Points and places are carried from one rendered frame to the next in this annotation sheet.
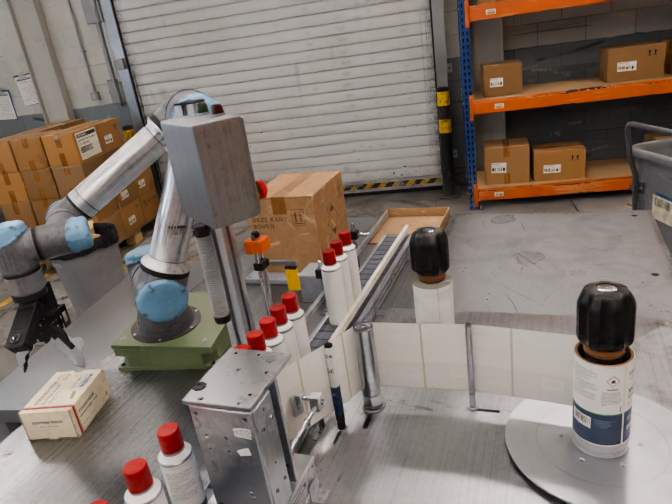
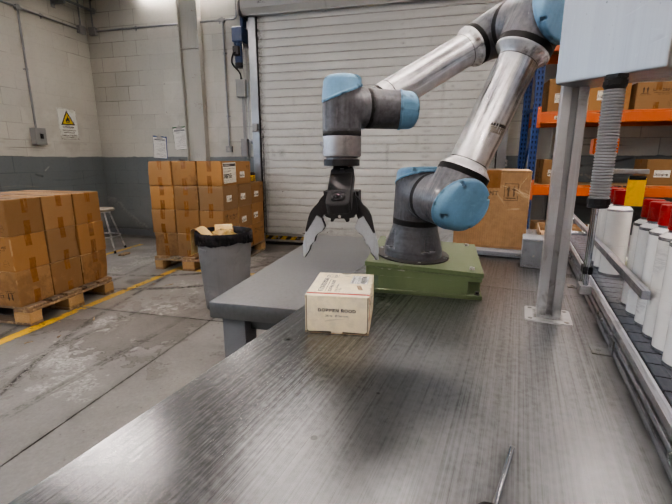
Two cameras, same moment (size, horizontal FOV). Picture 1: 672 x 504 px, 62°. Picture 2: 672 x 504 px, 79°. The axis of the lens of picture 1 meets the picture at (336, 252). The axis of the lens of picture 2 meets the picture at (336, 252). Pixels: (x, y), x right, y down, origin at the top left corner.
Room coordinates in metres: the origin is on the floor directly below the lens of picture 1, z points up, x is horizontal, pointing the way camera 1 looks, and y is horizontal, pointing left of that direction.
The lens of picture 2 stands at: (0.33, 0.68, 1.15)
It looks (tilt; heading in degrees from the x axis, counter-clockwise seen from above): 13 degrees down; 1
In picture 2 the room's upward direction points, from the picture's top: straight up
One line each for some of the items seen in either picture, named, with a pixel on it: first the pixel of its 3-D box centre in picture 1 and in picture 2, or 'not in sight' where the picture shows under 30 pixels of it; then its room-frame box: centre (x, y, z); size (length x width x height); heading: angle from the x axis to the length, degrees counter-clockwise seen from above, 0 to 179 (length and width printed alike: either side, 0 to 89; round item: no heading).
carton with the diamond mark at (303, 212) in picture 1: (301, 220); (492, 205); (1.89, 0.11, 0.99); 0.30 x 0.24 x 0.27; 158
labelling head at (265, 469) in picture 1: (252, 446); not in sight; (0.71, 0.17, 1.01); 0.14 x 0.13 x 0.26; 157
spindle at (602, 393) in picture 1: (603, 368); not in sight; (0.74, -0.39, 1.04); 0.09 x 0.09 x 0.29
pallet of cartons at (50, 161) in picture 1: (83, 189); (212, 210); (5.08, 2.19, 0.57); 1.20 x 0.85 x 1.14; 169
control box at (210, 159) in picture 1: (211, 167); (629, 18); (1.07, 0.21, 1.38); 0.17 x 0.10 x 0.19; 32
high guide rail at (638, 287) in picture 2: (335, 278); (590, 235); (1.41, 0.01, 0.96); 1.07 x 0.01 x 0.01; 157
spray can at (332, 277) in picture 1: (333, 287); (616, 233); (1.30, 0.02, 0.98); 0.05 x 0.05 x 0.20
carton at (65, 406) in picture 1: (67, 403); (342, 301); (1.13, 0.68, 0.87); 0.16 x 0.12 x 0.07; 172
